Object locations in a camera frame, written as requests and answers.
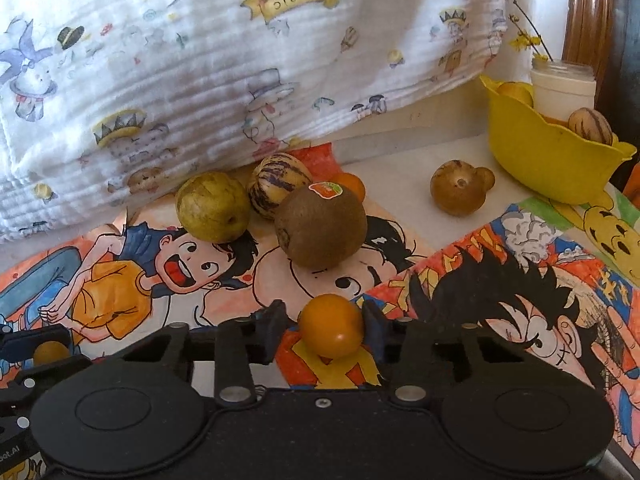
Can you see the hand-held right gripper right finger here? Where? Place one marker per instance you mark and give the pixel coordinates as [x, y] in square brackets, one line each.
[375, 335]

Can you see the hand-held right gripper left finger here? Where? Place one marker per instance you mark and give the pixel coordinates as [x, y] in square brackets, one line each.
[272, 332]

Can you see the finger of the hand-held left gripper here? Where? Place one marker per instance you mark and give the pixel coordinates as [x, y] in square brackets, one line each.
[55, 367]
[30, 342]

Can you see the small orange kumquat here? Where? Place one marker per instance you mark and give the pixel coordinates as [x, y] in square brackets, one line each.
[50, 353]

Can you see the smooth orange citrus fruit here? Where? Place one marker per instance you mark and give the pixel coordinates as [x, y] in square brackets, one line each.
[331, 327]

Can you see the brown kiwi with sticker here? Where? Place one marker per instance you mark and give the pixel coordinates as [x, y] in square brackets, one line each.
[320, 227]

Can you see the green-yellow guava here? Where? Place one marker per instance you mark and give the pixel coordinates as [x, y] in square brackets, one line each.
[212, 207]

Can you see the purple striped pepino melon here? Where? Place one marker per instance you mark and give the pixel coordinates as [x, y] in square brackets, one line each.
[275, 185]

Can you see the yellow plastic bowl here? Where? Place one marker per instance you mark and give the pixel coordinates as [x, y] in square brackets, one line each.
[550, 160]

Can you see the colourful cartoon cloth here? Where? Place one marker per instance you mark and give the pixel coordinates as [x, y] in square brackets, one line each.
[500, 305]

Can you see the orange tangerine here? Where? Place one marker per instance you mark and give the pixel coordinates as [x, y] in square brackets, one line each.
[352, 183]

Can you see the small brown round fruit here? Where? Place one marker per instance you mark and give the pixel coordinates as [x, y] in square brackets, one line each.
[484, 177]

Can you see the yellow-orange fruit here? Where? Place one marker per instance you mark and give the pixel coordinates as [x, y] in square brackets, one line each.
[512, 91]

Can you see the white printed blanket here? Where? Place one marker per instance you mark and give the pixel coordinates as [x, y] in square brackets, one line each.
[200, 60]

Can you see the tan striped pepino melon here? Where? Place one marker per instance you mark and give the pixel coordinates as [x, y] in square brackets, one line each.
[591, 126]

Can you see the white jar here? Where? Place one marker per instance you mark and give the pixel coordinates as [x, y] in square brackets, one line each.
[562, 91]

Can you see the yellow flower twig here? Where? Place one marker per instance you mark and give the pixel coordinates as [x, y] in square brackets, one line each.
[525, 35]

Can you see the dark panel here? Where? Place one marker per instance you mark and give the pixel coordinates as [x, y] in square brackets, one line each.
[627, 25]

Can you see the brown wooden frame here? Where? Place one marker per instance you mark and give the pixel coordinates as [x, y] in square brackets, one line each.
[589, 10]

